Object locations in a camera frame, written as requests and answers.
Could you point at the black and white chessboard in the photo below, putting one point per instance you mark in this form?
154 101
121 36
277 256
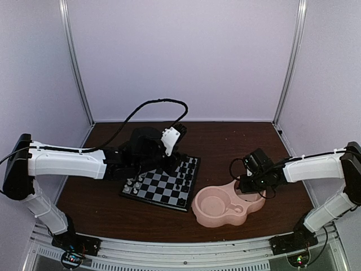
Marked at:
158 187

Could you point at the pink double pet bowl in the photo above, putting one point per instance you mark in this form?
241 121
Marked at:
215 206

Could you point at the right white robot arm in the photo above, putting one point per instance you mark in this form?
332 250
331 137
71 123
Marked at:
344 163

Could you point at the left aluminium frame post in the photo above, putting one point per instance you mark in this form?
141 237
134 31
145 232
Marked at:
64 12

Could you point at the black rook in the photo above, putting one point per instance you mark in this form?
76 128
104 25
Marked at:
181 201

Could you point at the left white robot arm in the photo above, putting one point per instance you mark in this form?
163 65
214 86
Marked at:
30 159

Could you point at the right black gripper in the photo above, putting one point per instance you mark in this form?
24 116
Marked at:
245 188

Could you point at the front aluminium rail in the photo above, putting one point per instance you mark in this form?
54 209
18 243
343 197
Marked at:
246 254

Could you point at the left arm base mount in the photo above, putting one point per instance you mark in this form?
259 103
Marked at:
77 243

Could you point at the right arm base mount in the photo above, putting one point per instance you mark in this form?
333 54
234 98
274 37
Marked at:
288 243

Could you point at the right aluminium frame post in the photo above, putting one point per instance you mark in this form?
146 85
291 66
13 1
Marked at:
295 48

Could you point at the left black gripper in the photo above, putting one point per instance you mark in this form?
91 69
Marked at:
176 157

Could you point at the aluminium frame post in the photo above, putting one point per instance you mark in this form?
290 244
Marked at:
295 48
64 12

